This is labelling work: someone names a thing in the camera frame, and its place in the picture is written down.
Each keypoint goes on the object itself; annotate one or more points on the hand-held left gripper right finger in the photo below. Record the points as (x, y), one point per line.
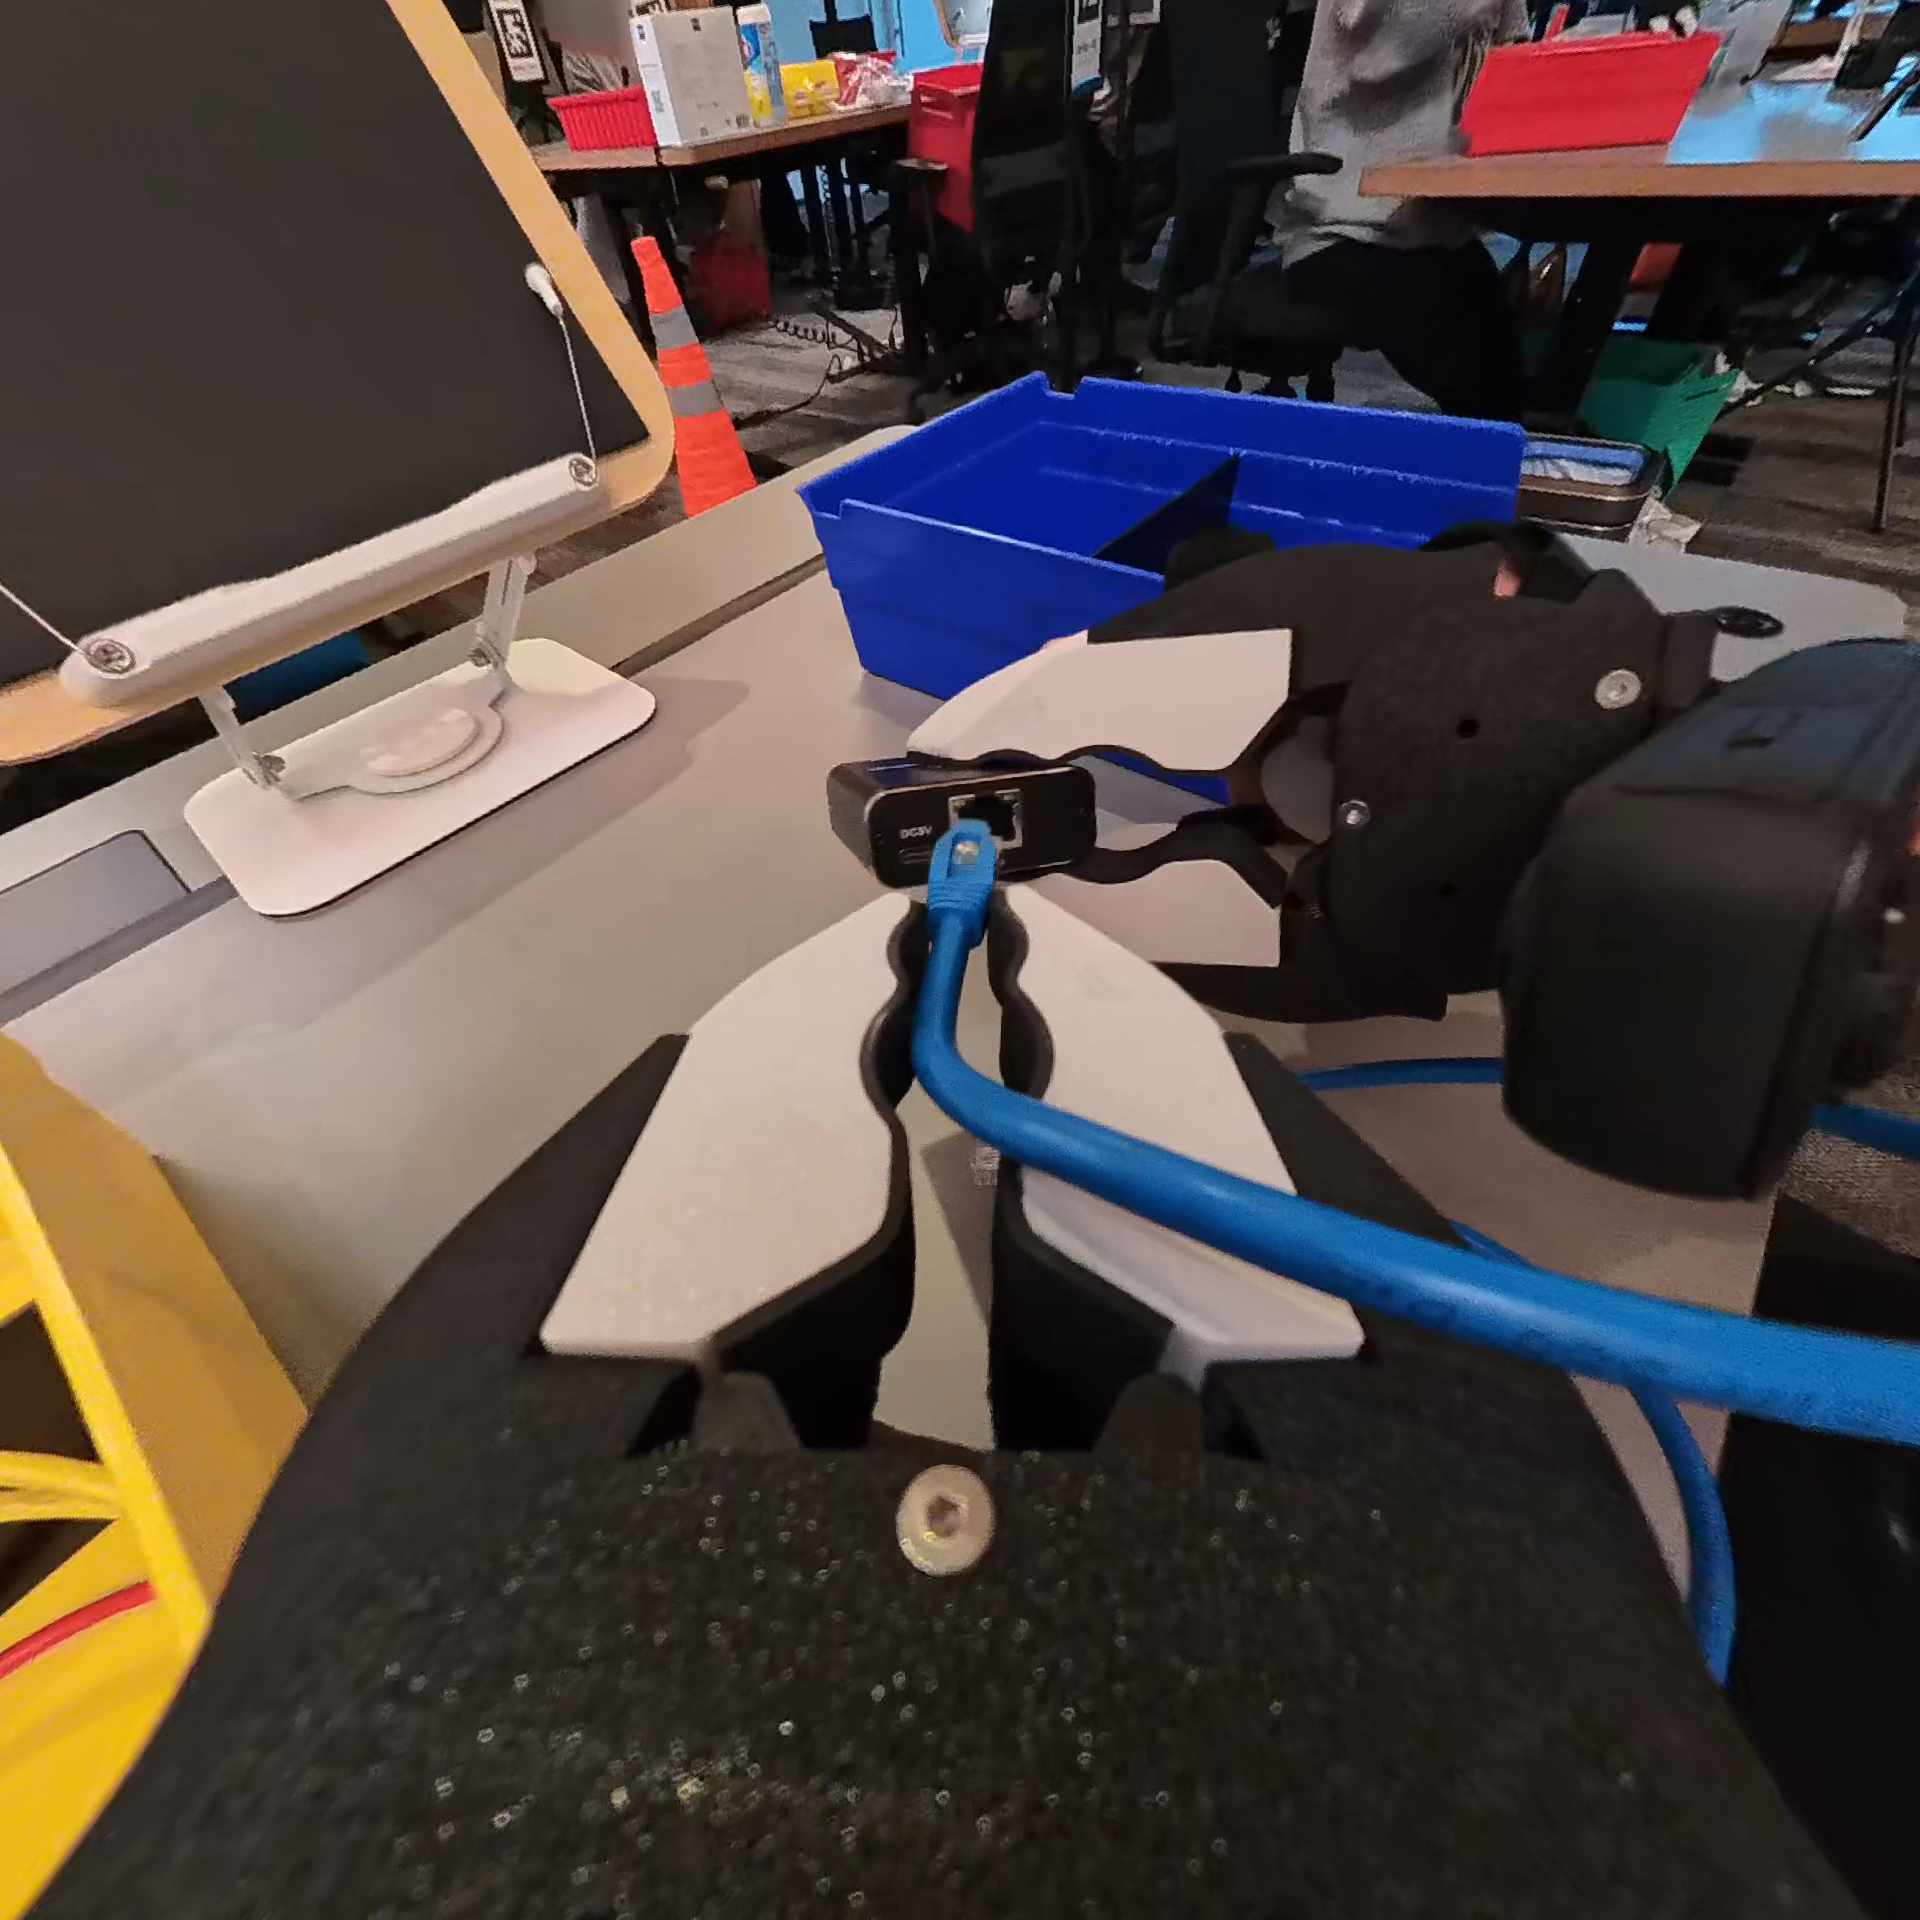
(1140, 1050)

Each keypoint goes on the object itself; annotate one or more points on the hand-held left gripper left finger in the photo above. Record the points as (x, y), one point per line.
(733, 1184)

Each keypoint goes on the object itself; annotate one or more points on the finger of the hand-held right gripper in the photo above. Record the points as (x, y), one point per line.
(1200, 907)
(1140, 691)

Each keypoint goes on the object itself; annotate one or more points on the blue plastic bin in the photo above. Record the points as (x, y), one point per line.
(973, 585)

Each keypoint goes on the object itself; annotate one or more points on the black ethernet adapter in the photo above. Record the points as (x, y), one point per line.
(901, 818)

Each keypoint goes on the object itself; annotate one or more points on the yellow plastic bin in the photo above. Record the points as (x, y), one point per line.
(136, 1275)

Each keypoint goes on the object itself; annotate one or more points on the black bin divider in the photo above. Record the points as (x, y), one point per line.
(1184, 516)
(36, 1394)

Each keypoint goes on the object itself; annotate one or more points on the black office chair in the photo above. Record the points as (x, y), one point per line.
(1244, 299)

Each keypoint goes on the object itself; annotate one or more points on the green plastic bin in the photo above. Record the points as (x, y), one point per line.
(1650, 405)

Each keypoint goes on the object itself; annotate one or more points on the white stand base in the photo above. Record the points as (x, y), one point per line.
(570, 705)

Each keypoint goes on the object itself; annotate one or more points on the orange traffic cone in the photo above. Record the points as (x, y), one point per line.
(697, 405)

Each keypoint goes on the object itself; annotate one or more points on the red plastic crate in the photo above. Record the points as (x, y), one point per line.
(944, 135)

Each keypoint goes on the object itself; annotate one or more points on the wooden table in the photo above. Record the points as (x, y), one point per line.
(749, 141)
(1723, 171)

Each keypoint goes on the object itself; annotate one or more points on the red plastic tray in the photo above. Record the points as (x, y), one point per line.
(1588, 98)

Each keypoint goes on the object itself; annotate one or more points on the white cardboard box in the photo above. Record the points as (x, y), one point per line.
(691, 75)

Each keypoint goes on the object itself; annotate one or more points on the red plastic basket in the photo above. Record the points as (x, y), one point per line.
(604, 119)

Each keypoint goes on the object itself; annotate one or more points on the black board with wooden frame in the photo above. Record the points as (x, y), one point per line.
(225, 271)

